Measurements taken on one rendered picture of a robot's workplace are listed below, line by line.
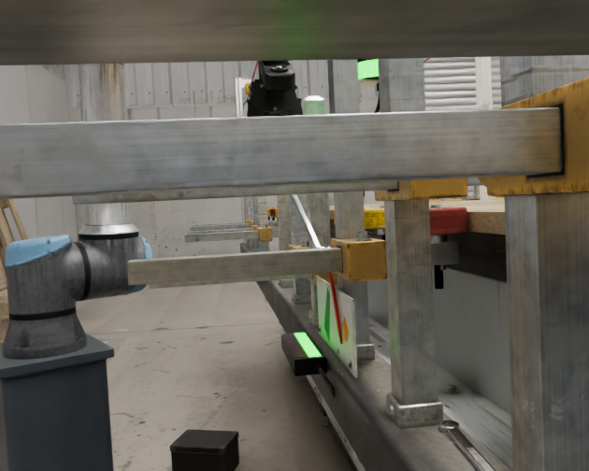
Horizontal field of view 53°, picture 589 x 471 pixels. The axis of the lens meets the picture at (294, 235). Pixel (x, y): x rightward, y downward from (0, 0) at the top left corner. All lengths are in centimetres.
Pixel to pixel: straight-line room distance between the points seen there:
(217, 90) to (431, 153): 863
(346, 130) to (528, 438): 21
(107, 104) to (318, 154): 132
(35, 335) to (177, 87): 759
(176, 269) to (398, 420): 33
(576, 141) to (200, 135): 17
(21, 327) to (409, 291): 110
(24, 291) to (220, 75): 762
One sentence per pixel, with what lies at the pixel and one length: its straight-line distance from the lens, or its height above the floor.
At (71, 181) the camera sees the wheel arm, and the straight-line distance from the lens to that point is 27.
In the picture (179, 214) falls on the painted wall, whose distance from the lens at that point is 875.
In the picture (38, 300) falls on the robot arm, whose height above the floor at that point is 73.
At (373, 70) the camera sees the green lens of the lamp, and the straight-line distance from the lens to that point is 84.
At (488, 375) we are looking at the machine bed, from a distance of 94.
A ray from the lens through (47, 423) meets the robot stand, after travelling 151.
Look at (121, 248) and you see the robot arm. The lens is 154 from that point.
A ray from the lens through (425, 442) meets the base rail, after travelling 58.
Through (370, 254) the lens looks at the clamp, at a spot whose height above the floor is 85.
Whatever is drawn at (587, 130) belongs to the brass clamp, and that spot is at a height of 95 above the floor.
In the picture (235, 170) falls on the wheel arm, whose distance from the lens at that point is 26.
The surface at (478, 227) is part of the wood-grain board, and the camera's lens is 81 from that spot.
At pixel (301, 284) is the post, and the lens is 132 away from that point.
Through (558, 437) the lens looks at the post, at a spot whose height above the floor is 79.
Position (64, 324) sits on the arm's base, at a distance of 151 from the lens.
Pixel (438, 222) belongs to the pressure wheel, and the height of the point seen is 89.
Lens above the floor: 92
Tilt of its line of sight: 3 degrees down
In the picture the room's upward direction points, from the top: 3 degrees counter-clockwise
